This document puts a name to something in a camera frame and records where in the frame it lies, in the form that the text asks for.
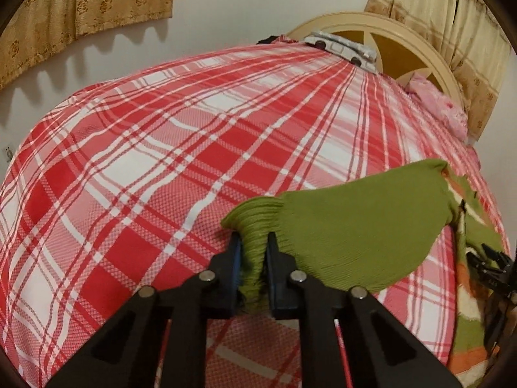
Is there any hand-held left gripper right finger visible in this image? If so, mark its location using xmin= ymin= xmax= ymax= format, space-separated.
xmin=263 ymin=232 xmax=463 ymax=388

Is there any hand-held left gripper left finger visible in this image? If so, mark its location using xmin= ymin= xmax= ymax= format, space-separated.
xmin=45 ymin=232 xmax=245 ymax=388

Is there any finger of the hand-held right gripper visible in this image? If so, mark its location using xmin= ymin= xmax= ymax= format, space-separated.
xmin=464 ymin=243 xmax=510 ymax=287

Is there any green knit sweater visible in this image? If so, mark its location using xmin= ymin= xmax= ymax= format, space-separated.
xmin=221 ymin=159 xmax=512 ymax=374

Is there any red plaid blanket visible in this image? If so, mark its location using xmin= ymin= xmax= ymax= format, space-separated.
xmin=0 ymin=36 xmax=512 ymax=388

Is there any pink ruffled pillow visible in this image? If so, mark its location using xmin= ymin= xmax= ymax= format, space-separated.
xmin=407 ymin=72 xmax=469 ymax=138

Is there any grey printed pillow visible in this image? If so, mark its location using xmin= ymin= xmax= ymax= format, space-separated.
xmin=304 ymin=30 xmax=379 ymax=74

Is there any cream wooden headboard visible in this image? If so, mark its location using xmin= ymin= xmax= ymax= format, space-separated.
xmin=287 ymin=11 xmax=470 ymax=140

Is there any beige patterned curtain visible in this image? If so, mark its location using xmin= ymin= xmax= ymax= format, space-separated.
xmin=364 ymin=0 xmax=513 ymax=138
xmin=0 ymin=0 xmax=177 ymax=90

